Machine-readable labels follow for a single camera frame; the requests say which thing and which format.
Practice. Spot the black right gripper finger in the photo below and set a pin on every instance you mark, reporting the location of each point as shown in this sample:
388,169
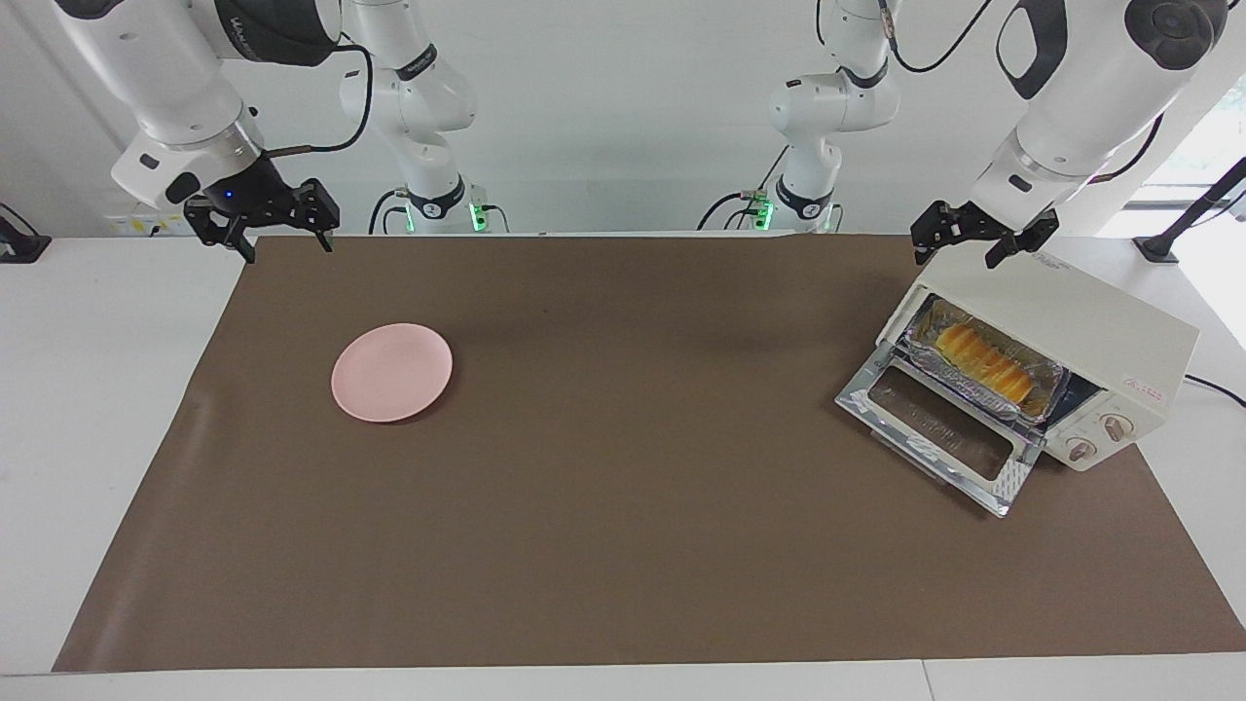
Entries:
319,214
219,229

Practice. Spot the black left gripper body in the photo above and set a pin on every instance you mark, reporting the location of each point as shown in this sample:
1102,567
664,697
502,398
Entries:
988,222

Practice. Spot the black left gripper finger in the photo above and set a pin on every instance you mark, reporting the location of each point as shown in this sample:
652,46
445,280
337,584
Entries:
1022,241
932,229

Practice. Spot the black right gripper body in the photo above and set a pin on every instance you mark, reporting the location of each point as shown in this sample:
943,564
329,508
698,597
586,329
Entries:
248,190

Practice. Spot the aluminium foil tray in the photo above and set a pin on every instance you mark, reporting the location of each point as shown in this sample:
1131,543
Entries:
920,341

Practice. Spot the golden bread loaf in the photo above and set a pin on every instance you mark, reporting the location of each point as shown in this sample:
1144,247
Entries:
983,362

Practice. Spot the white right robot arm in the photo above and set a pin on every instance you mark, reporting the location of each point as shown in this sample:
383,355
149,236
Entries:
165,78

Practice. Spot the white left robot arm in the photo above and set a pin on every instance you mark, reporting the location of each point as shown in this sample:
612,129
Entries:
1090,107

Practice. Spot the white toaster oven casing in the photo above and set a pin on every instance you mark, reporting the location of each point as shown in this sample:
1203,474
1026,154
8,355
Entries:
1090,302

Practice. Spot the glass oven door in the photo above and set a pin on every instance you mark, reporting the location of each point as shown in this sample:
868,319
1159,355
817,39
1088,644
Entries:
881,397

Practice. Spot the large beige oven knob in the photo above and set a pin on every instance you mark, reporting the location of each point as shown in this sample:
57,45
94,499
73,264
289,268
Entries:
1117,425

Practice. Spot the small beige oven knob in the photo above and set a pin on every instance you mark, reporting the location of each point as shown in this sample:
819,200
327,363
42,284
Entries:
1081,449

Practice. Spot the pink round plate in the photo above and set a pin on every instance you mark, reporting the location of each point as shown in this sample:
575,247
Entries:
391,372

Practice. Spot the brown table mat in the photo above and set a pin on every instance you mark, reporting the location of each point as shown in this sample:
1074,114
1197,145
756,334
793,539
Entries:
633,487

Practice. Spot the white wall outlet box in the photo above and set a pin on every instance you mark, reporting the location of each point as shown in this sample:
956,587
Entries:
146,224

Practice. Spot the black camera stand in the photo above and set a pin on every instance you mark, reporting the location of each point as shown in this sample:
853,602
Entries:
1156,250

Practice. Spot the black clamp mount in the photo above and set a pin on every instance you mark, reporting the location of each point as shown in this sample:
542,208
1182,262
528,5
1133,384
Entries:
19,248

